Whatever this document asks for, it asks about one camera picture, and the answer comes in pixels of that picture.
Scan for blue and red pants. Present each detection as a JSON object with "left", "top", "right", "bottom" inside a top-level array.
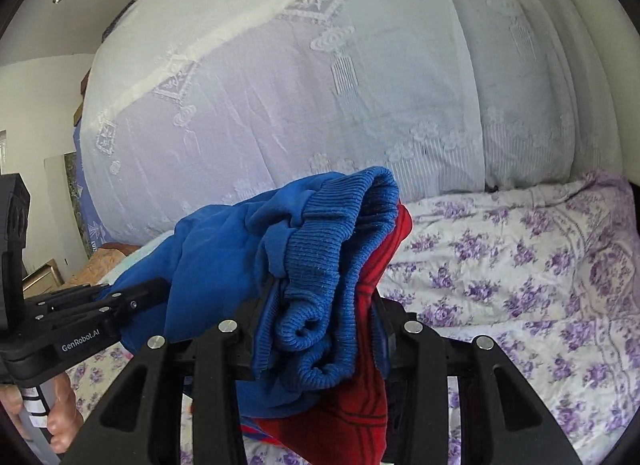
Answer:
[{"left": 114, "top": 167, "right": 411, "bottom": 464}]

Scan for person's left hand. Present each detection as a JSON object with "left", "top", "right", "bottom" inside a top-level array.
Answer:
[{"left": 1, "top": 373, "right": 84, "bottom": 454}]

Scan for orange brown pillow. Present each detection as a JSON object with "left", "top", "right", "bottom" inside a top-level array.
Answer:
[{"left": 62, "top": 243, "right": 140, "bottom": 289}]

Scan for blue patterned cloth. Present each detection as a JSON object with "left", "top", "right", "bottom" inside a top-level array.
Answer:
[{"left": 73, "top": 125, "right": 113, "bottom": 254}]

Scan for purple floral bedspread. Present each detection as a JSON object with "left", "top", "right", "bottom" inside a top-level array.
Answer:
[{"left": 64, "top": 170, "right": 640, "bottom": 465}]

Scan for white lace draped cover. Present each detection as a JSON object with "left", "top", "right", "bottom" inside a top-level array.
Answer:
[{"left": 79, "top": 0, "right": 623, "bottom": 244}]

